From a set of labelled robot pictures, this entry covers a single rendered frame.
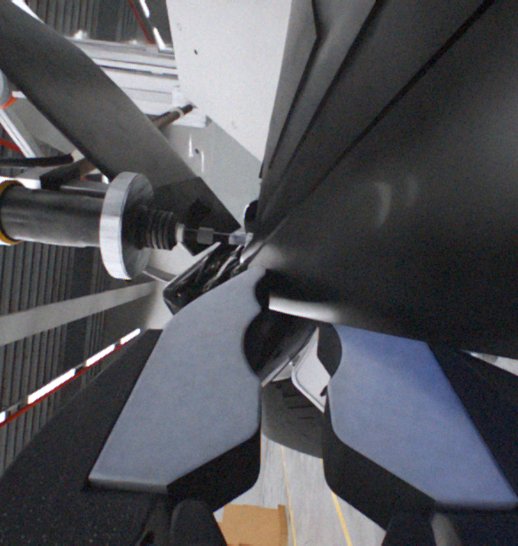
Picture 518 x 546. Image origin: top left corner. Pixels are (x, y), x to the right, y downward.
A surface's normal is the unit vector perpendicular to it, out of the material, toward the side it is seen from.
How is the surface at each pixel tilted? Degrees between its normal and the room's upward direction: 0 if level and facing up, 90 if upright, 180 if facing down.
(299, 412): 86
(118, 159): 131
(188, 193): 126
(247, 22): 50
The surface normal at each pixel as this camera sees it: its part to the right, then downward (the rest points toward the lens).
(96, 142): 0.76, -0.54
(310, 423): -0.15, 0.69
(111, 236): -0.02, 0.29
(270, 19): -0.72, 0.62
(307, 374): -0.58, -0.06
